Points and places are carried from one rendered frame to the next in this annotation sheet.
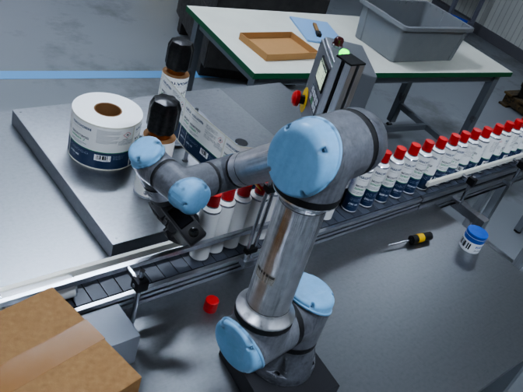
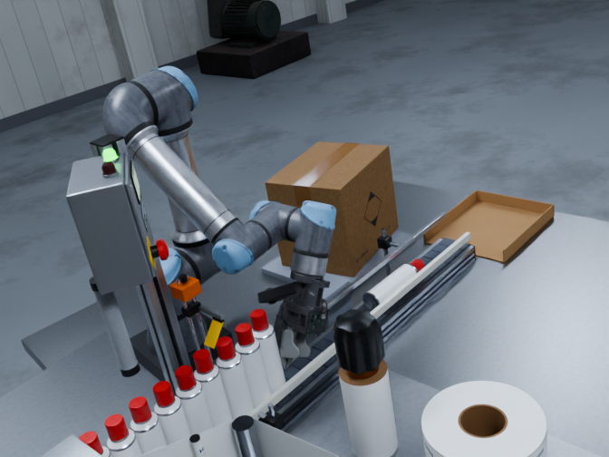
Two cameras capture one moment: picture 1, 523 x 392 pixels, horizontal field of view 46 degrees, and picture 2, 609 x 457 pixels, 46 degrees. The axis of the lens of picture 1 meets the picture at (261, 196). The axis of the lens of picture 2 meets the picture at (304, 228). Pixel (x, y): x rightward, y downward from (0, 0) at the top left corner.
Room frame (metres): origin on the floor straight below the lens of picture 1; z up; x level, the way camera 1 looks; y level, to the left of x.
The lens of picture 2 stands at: (2.45, 0.35, 1.88)
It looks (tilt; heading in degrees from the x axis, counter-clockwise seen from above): 27 degrees down; 186
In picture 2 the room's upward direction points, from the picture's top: 11 degrees counter-clockwise
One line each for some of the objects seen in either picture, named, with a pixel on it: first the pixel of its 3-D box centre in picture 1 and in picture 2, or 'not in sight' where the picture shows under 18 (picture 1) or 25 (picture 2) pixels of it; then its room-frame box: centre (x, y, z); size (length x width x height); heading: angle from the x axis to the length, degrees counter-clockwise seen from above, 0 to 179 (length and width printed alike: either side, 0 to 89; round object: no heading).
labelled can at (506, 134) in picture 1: (498, 145); not in sight; (2.27, -0.82, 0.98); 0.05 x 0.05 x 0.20
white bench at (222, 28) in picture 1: (339, 102); not in sight; (3.52, -0.28, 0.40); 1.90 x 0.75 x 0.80; 131
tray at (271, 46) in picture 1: (279, 45); not in sight; (3.00, 0.15, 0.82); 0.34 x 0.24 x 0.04; 136
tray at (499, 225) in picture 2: not in sight; (488, 223); (0.55, 0.71, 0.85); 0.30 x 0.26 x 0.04; 139
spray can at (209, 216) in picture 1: (206, 225); (266, 353); (1.22, 0.11, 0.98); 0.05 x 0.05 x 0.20
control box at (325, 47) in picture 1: (334, 93); (114, 219); (1.32, -0.09, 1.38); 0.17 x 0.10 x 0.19; 14
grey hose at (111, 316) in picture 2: not in sight; (115, 325); (1.35, -0.13, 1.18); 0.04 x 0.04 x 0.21
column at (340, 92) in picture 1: (303, 189); (154, 295); (1.23, -0.09, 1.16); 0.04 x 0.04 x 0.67; 49
